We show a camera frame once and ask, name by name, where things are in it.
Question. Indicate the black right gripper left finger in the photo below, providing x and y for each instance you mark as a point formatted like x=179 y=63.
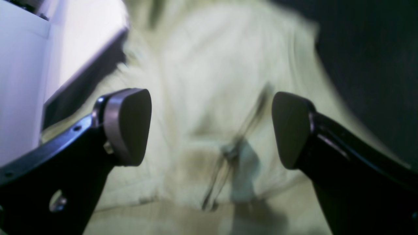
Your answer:
x=54 y=189

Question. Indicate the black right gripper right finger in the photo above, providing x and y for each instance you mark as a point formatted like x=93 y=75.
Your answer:
x=360 y=190

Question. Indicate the light green T-shirt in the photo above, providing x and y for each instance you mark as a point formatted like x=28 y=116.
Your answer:
x=211 y=166

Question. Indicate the white bin right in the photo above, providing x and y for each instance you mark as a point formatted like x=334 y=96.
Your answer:
x=53 y=54

